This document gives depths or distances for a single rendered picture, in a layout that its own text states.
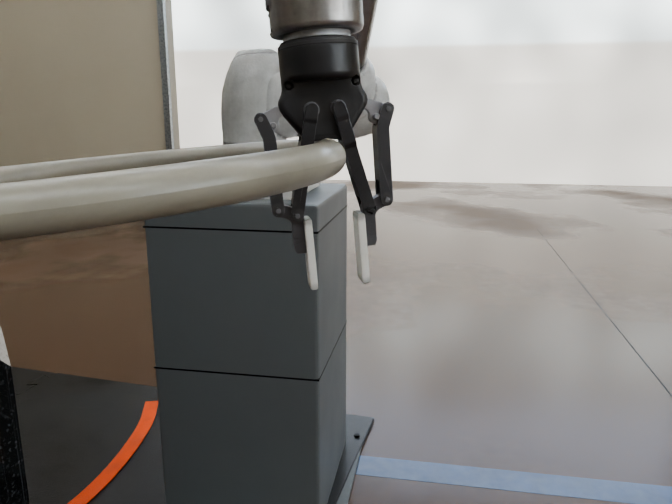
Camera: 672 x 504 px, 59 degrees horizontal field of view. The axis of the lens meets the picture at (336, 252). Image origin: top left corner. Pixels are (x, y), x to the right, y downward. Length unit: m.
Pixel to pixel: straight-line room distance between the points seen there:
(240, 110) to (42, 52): 5.22
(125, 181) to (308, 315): 0.99
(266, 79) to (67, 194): 1.09
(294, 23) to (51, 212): 0.29
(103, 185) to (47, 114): 6.19
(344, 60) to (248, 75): 0.86
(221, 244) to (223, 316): 0.17
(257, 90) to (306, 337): 0.57
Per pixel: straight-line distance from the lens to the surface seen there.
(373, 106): 0.58
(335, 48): 0.55
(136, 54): 6.03
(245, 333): 1.36
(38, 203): 0.34
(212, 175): 0.36
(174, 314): 1.41
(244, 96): 1.39
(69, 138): 6.41
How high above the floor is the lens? 0.99
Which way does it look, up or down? 13 degrees down
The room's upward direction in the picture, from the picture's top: straight up
